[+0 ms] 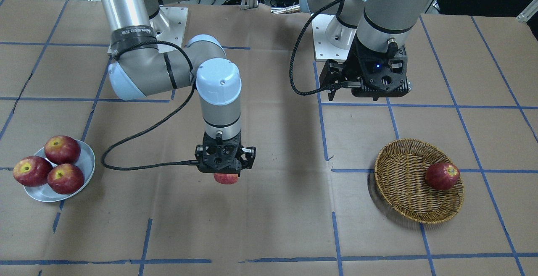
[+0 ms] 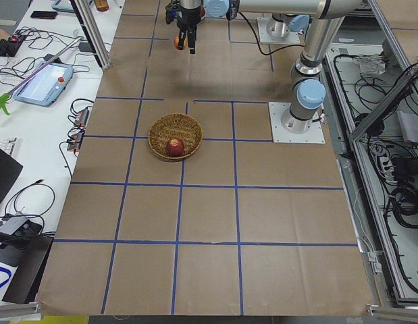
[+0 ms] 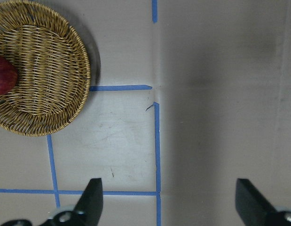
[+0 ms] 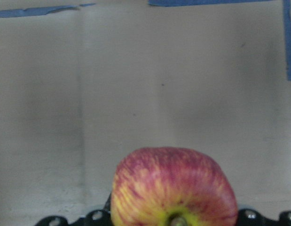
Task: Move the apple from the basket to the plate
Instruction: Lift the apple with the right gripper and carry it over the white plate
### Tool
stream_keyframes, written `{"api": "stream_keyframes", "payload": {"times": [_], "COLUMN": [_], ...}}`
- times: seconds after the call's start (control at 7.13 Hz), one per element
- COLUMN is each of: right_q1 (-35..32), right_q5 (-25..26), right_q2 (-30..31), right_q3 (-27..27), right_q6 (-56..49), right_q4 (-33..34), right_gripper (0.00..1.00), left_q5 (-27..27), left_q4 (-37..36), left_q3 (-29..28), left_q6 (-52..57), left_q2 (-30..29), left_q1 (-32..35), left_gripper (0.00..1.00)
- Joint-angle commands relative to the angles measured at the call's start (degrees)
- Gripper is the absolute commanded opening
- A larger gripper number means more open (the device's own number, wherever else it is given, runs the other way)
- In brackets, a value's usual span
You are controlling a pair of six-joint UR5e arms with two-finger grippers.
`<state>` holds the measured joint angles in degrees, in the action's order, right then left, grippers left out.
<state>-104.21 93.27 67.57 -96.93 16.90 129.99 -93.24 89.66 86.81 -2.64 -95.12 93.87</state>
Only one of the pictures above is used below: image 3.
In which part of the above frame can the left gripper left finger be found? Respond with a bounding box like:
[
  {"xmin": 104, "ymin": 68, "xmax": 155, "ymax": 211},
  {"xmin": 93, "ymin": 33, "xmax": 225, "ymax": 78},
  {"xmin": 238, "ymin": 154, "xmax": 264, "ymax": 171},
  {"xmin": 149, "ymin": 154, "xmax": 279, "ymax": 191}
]
[{"xmin": 43, "ymin": 178, "xmax": 103, "ymax": 226}]

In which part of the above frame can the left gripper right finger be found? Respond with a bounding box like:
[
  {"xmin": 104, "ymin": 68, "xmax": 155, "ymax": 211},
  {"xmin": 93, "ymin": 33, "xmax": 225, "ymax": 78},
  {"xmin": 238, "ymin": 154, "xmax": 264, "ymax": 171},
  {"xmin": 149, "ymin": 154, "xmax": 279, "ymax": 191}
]
[{"xmin": 235, "ymin": 178, "xmax": 291, "ymax": 226}]

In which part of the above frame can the woven wicker basket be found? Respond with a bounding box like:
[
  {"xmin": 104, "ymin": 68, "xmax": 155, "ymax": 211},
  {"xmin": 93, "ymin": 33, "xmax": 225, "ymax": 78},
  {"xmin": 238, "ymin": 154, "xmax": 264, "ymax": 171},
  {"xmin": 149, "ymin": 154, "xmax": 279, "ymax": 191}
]
[{"xmin": 0, "ymin": 0, "xmax": 91, "ymax": 137}]

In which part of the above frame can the dark red apple in basket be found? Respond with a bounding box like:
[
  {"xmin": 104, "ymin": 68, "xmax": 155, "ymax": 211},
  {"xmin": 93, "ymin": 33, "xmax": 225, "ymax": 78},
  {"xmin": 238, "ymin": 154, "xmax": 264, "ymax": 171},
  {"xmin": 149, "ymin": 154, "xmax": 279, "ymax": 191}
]
[{"xmin": 0, "ymin": 56, "xmax": 18, "ymax": 96}]

